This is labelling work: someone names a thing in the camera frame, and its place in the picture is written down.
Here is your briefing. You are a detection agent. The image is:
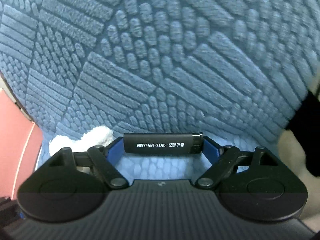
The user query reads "white fluffy Y-shaped object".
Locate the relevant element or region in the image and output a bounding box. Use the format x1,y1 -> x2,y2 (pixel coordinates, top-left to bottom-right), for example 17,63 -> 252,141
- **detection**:
49,126 -> 114,157

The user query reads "black lighter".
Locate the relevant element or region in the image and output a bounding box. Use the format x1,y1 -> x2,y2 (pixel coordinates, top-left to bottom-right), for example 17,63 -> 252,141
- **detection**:
123,133 -> 204,155

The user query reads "black white cream blanket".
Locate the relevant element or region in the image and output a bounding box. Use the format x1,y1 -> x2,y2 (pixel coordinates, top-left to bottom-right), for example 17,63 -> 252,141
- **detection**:
278,75 -> 319,231

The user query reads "pink cardboard box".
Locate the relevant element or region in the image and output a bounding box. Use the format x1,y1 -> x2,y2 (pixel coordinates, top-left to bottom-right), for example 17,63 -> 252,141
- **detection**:
1,89 -> 43,199

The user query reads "blue quilted sofa cover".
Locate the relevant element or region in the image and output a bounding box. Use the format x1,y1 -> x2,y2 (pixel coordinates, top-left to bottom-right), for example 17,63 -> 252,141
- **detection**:
1,0 -> 319,165

